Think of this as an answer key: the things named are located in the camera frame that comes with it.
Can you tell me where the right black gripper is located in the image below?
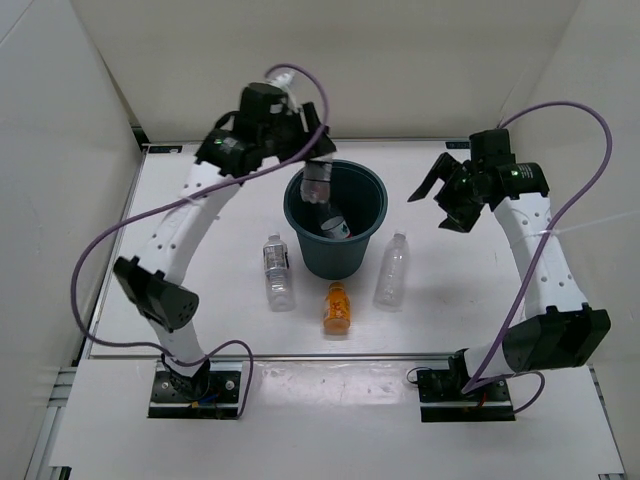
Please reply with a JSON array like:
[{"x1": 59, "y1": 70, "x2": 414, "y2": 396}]
[{"x1": 408, "y1": 153, "x2": 487, "y2": 234}]

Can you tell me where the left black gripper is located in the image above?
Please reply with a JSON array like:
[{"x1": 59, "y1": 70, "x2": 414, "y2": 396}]
[{"x1": 257, "y1": 100, "x2": 334, "y2": 165}]

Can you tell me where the small black cap bottle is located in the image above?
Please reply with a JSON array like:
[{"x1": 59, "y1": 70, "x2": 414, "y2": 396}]
[{"x1": 300, "y1": 156, "x2": 333, "y2": 204}]

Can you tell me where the red label water bottle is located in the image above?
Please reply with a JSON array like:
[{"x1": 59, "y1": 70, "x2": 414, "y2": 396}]
[{"x1": 314, "y1": 202, "x2": 352, "y2": 240}]

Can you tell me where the tall white label water bottle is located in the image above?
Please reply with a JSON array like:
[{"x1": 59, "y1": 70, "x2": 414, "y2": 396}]
[{"x1": 262, "y1": 233, "x2": 295, "y2": 312}]

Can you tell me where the clear unlabelled plastic bottle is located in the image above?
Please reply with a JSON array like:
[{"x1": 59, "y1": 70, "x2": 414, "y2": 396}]
[{"x1": 373, "y1": 231, "x2": 409, "y2": 311}]

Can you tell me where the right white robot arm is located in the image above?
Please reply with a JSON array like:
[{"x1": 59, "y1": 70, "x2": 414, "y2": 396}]
[{"x1": 409, "y1": 153, "x2": 611, "y2": 400}]

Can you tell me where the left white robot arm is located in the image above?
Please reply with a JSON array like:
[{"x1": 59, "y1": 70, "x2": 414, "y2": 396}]
[{"x1": 113, "y1": 97, "x2": 336, "y2": 400}]

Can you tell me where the dark green plastic bin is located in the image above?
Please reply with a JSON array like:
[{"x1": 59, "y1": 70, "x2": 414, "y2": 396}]
[{"x1": 283, "y1": 160, "x2": 388, "y2": 280}]

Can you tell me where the orange juice bottle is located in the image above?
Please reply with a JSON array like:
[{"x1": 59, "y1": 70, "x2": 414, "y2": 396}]
[{"x1": 323, "y1": 282, "x2": 351, "y2": 335}]

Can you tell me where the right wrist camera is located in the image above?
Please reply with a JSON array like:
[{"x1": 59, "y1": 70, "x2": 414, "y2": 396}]
[{"x1": 469, "y1": 128, "x2": 515, "y2": 172}]

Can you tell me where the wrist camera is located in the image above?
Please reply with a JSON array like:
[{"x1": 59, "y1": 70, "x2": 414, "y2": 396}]
[
  {"x1": 469, "y1": 128, "x2": 515, "y2": 172},
  {"x1": 238, "y1": 82, "x2": 289, "y2": 125}
]

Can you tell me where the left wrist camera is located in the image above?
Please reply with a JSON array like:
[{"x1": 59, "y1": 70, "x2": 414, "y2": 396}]
[{"x1": 238, "y1": 82, "x2": 289, "y2": 125}]

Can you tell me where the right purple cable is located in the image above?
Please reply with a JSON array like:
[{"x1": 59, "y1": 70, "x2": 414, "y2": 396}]
[{"x1": 462, "y1": 101, "x2": 615, "y2": 414}]

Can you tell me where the purple cable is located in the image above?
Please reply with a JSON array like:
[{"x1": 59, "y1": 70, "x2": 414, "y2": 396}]
[
  {"x1": 462, "y1": 101, "x2": 615, "y2": 414},
  {"x1": 71, "y1": 63, "x2": 331, "y2": 419}
]

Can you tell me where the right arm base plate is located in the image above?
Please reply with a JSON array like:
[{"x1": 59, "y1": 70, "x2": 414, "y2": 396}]
[{"x1": 406, "y1": 355, "x2": 515, "y2": 423}]

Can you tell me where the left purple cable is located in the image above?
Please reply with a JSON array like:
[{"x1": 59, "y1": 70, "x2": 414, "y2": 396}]
[{"x1": 71, "y1": 63, "x2": 331, "y2": 419}]

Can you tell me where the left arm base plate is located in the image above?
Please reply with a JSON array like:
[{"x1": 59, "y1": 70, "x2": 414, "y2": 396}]
[{"x1": 147, "y1": 361, "x2": 243, "y2": 420}]

